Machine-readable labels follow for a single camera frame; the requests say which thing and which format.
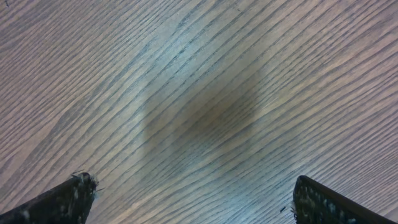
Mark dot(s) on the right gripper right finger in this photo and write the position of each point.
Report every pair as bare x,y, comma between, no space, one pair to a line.
315,203

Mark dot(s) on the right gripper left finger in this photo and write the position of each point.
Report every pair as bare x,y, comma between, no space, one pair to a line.
68,203

